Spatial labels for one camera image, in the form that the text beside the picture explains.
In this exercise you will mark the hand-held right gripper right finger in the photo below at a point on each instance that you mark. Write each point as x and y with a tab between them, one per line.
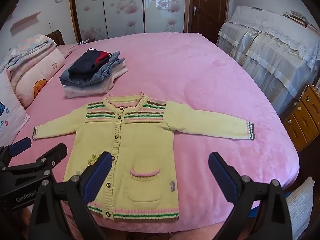
222	180

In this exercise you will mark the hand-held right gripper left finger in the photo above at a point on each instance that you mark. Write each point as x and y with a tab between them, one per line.
97	177

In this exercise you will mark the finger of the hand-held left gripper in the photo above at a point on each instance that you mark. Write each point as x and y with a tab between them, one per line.
21	145
53	153

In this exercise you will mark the yellow striped knit cardigan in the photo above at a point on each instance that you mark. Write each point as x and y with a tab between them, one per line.
150	142

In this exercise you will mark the white cartoon print pillow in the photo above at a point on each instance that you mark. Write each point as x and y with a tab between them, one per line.
10	115

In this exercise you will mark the white woven cloth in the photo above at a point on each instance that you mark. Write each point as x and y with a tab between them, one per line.
300	202

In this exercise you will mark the folded blue denim jeans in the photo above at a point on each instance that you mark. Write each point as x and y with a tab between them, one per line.
105	75

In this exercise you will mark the folded navy garment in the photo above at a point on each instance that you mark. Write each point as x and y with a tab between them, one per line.
85	63

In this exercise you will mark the wooden drawer cabinet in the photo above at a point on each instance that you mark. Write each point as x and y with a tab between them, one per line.
303	120

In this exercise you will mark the pink bed blanket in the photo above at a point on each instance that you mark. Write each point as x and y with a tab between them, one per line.
187	80

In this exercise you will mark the dark wooden headboard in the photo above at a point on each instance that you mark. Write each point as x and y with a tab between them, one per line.
57	37

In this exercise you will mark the floral sliding door wardrobe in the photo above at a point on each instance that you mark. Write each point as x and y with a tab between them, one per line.
125	7

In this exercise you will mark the brown wooden door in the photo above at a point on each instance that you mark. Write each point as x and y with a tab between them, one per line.
210	5

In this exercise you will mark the pink wall shelf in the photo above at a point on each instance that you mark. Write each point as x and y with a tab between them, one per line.
25	21

